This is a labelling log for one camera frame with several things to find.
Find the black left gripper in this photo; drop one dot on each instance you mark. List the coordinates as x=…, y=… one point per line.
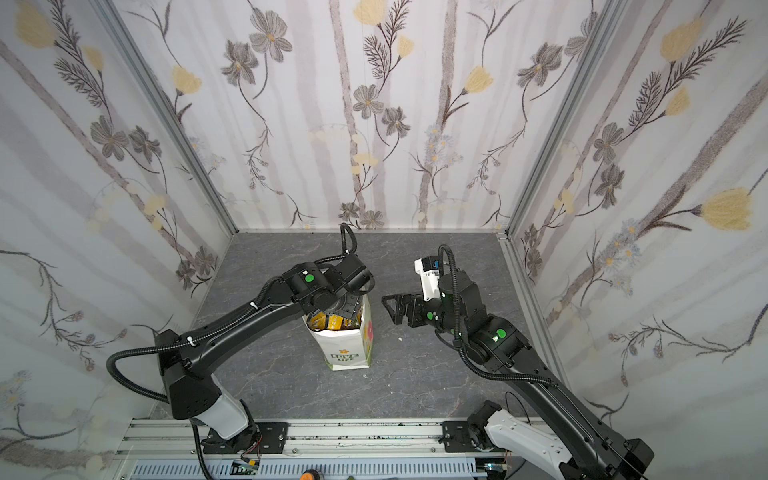
x=346, y=305

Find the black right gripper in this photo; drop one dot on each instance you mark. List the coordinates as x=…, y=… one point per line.
x=417, y=309

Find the white floral paper bag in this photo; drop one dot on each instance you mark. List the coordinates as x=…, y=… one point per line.
x=347, y=350

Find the large yellow snack bag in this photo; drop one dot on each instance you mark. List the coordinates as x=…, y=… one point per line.
x=317, y=323

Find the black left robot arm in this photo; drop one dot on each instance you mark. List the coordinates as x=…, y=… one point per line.
x=333, y=285

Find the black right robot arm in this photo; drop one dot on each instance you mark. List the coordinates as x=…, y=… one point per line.
x=577, y=444

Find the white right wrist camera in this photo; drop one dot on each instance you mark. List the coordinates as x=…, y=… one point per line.
x=428, y=270

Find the aluminium corner post right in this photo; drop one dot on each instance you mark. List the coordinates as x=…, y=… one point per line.
x=595, y=48

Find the aluminium corner post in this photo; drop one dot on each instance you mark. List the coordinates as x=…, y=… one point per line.
x=595, y=48
x=108, y=15

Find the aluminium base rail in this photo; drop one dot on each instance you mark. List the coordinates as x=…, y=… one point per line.
x=404, y=448

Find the aluminium corner post left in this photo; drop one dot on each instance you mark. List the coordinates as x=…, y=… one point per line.
x=108, y=15

